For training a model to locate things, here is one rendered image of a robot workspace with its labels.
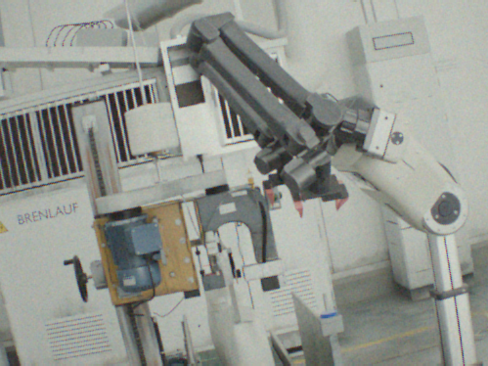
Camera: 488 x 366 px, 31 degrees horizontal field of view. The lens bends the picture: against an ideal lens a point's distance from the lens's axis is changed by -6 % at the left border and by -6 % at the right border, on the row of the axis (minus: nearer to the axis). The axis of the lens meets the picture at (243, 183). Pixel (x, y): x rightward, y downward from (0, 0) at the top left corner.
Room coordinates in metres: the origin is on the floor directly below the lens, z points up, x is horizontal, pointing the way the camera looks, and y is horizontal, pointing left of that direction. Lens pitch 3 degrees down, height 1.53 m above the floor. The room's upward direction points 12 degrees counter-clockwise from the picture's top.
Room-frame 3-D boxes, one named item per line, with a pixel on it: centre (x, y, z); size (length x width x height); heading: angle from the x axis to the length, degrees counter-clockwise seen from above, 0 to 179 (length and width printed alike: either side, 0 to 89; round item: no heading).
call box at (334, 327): (3.13, -0.20, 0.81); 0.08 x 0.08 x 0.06; 5
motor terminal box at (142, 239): (2.96, 0.36, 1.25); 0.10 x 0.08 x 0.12; 120
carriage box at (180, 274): (3.30, 0.40, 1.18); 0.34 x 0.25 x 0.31; 95
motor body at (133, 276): (3.05, 0.41, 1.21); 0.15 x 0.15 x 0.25
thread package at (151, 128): (3.08, 0.27, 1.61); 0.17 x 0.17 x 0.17
